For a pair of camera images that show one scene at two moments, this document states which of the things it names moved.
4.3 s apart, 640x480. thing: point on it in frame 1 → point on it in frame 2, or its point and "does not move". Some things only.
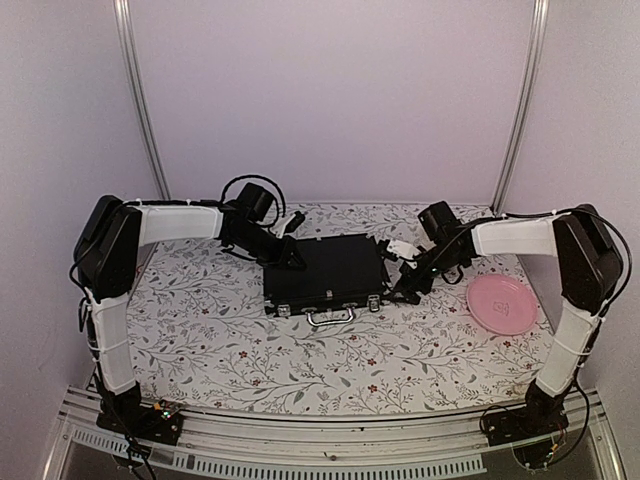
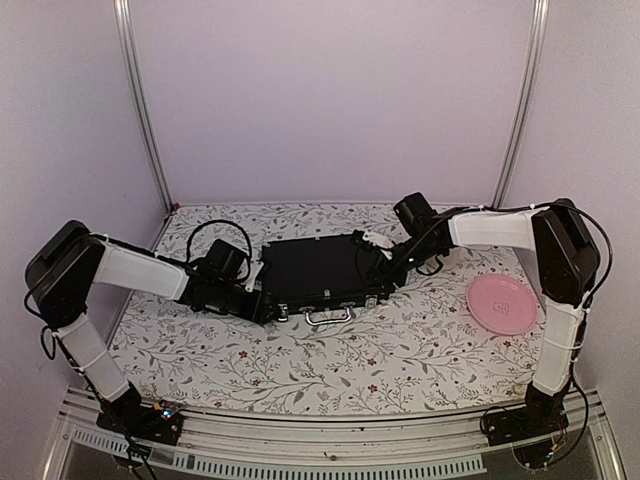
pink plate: x=502 y=304 does not move
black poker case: x=342 y=273 does not move
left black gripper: x=283 y=257 → x=255 y=310
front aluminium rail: x=459 y=444 does not move
